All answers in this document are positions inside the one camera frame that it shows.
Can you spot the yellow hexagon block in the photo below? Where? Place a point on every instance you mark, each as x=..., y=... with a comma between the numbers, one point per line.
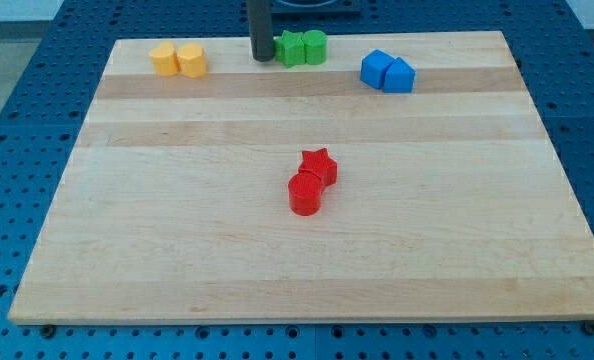
x=192, y=60

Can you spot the yellow heart block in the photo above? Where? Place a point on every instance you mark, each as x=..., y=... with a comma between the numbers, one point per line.
x=164, y=59

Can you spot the red cylinder block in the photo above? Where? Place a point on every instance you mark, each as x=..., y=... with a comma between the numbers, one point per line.
x=305, y=191

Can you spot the red star block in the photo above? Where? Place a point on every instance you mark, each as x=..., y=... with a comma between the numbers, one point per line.
x=320, y=164

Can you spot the wooden board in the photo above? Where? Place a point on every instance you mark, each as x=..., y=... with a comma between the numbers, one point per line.
x=450, y=204

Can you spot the green star block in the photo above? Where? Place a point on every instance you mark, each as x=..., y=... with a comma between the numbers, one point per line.
x=290, y=48

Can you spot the blue cube block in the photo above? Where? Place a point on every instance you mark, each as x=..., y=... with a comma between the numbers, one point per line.
x=374, y=67

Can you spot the green cylinder block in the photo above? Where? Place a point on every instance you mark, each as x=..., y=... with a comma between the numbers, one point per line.
x=315, y=47

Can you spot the blue pentagon block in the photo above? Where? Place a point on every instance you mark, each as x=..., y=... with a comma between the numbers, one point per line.
x=399, y=77

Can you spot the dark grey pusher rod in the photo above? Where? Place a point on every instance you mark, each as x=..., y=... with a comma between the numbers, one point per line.
x=260, y=29

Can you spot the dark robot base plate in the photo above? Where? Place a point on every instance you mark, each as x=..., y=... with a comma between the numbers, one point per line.
x=315, y=6

